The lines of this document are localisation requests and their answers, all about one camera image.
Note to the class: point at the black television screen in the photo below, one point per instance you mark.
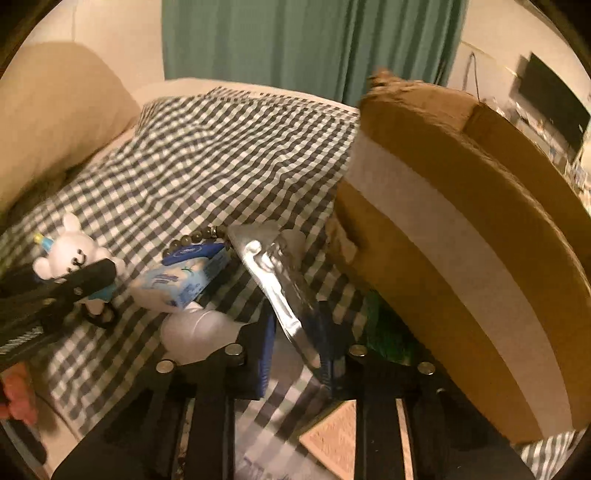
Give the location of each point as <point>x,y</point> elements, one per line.
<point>554,104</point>

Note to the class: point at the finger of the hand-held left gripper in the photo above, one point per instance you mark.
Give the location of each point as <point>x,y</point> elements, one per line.
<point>87,281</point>

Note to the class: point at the white bear toy figure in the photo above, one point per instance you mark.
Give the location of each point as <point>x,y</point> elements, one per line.
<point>64,254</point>

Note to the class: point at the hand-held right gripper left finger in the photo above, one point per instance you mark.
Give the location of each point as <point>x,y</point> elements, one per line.
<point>265,364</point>

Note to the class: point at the checked blanket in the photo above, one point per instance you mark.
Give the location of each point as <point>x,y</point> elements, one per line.
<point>207,161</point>

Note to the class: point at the cluttered television shelf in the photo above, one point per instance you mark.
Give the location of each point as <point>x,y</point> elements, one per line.
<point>561,161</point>

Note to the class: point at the blue and white box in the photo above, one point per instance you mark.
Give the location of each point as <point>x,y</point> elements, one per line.
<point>184,281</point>

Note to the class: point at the green textured object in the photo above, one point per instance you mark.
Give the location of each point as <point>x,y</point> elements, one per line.
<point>388,341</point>

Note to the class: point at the brown cardboard box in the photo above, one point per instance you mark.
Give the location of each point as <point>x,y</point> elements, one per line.
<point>461,277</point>

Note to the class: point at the beige cushion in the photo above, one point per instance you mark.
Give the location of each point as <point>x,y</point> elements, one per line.
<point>55,120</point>

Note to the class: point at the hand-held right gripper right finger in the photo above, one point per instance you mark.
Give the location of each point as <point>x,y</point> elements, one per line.
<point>328,355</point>

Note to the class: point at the person's left hand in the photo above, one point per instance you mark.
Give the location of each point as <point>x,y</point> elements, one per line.
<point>17,392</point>

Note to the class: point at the beige medicine box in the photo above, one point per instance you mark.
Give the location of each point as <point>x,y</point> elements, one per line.
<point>332,438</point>

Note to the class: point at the white round bottle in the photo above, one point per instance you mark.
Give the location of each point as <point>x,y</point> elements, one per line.
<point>198,334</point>

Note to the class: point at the silver foil packet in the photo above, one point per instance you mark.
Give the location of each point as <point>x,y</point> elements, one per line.
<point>277,286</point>

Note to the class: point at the green curtain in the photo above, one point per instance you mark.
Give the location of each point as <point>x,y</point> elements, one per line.
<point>300,46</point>

